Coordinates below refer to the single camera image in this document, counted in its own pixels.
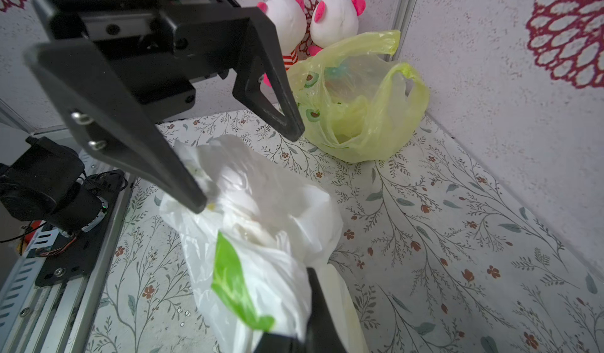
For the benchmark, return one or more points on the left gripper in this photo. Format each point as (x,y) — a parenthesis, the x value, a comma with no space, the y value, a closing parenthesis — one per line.
(111,67)

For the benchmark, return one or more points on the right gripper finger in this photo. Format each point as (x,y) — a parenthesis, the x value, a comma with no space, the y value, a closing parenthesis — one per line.
(321,334)

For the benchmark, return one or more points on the white plastic bag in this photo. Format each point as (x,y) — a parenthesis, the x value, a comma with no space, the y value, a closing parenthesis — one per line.
(248,251)

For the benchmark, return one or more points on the yellow-green plastic bag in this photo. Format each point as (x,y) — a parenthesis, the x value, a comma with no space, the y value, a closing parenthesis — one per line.
(355,105)

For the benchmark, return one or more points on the white pink plush lower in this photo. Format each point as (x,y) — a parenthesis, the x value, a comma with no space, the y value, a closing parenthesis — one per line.
(289,18)

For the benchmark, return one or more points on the white pink plush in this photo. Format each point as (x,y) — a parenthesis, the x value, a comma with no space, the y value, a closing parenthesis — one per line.
(289,18)
(333,21)

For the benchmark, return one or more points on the white pink plush upper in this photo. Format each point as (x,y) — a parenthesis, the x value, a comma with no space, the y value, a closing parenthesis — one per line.
(333,21)

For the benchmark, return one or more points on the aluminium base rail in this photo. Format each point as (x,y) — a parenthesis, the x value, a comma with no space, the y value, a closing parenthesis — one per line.
(49,304)

